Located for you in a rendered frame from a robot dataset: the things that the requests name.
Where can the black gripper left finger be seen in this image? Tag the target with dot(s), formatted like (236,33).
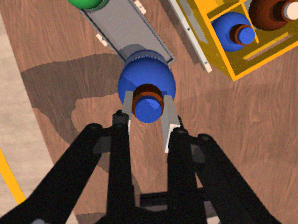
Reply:
(53,200)

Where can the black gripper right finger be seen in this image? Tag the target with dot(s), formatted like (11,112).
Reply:
(230,195)

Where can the blue bottle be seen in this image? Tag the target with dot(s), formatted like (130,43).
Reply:
(148,75)
(232,32)

